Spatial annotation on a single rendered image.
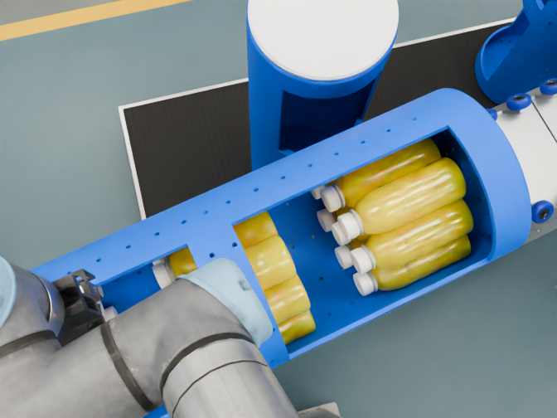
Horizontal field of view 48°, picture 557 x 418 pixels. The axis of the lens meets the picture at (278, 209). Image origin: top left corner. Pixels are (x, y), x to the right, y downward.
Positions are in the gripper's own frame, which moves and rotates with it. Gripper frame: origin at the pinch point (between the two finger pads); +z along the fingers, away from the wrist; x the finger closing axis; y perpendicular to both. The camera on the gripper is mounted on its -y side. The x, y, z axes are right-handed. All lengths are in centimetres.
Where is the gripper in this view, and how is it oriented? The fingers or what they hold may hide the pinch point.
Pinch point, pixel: (68, 337)
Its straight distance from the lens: 82.3
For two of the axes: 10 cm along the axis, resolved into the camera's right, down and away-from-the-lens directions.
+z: -0.2, 2.5, 9.7
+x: -4.3, -8.8, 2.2
